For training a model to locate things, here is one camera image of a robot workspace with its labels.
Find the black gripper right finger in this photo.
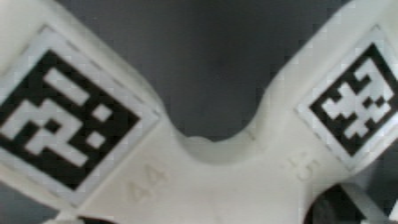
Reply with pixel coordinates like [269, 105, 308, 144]
[308, 183, 398, 224]

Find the white cross table base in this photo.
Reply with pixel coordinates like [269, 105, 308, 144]
[0, 0, 398, 224]

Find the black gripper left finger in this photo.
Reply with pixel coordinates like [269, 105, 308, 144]
[77, 217, 118, 224]

